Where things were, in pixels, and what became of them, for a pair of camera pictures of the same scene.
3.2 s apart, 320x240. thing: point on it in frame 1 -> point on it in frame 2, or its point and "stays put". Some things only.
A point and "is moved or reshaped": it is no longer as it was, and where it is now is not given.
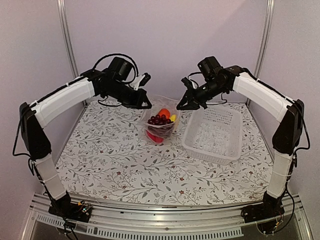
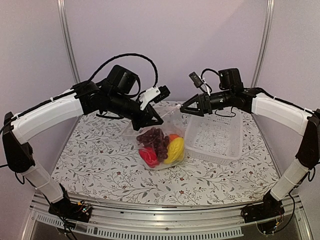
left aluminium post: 67,37 stays put
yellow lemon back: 173,118 -> 175,151
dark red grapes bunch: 161,124 -> 155,138
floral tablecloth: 107,157 stays put
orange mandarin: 165,112 -> 172,137
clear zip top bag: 161,114 is moved or reshaped
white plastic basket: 213,135 stays put
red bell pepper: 156,139 -> 149,156
